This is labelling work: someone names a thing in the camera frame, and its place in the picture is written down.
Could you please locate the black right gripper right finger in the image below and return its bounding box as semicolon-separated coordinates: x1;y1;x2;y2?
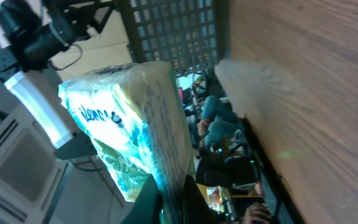
182;175;219;224

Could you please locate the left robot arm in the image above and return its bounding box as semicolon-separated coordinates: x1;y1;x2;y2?
0;1;116;160

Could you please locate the small teal tissue pack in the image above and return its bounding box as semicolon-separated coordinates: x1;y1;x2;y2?
57;60;195;203

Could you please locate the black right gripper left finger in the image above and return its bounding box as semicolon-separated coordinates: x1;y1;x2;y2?
121;175;162;224

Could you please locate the dark grey mesh basket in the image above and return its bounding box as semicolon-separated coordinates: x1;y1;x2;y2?
117;0;229;77

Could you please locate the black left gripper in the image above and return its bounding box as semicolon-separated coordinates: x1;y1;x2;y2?
42;0;116;40

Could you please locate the seated person in jeans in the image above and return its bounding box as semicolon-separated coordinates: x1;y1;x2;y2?
196;95;239;148

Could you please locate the white ceiling air conditioner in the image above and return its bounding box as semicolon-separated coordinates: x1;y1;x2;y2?
0;105;67;223

